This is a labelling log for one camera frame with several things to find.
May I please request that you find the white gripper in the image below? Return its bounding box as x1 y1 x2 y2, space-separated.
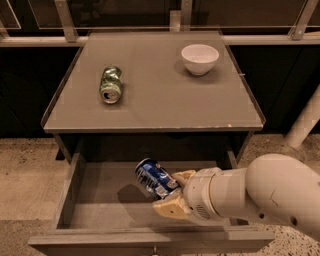
152 167 222 224

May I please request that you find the blue pepsi can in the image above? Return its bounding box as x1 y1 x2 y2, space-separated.
135 158 181 200

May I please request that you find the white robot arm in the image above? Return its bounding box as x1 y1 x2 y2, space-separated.
153 154 320 241

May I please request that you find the open grey top drawer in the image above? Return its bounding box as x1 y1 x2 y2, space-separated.
28 152 274 256

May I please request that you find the crushed green soda can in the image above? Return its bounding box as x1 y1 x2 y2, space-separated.
99 65 122 104

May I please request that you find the grey wooden cabinet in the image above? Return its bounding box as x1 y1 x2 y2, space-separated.
43 31 265 161

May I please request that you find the white ceramic bowl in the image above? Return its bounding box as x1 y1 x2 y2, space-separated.
181 44 220 76

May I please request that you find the metal railing frame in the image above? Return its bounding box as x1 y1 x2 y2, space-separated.
0 0 320 47

